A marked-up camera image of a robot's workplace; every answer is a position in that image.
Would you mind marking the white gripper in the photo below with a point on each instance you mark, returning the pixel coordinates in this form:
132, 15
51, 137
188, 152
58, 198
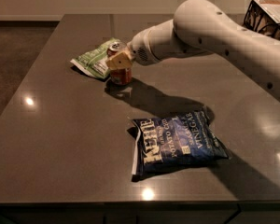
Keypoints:
141, 48

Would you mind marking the red coke can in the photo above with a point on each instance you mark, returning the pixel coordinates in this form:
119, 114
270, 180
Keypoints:
122, 76

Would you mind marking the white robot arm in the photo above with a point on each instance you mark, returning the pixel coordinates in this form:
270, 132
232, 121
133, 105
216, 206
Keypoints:
198, 26

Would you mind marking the green jalapeno chip bag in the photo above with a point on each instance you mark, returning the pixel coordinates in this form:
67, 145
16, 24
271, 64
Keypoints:
92, 63

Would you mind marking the blue Kettle chip bag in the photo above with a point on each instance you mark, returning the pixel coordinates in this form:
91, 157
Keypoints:
162, 144

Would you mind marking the black wire snack basket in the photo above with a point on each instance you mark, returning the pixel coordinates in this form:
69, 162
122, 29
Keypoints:
263, 17

